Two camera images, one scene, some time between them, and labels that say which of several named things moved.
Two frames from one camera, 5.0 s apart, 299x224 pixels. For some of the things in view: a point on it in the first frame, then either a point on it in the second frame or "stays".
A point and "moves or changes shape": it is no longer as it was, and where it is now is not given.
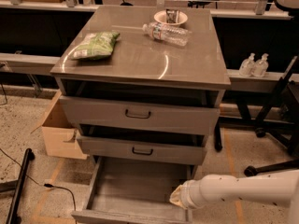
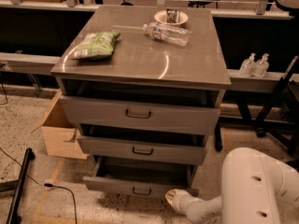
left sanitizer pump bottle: [248, 66] stays
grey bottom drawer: [125, 191] moves or changes shape
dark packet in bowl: [173, 16] stays
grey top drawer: [143, 116] stays
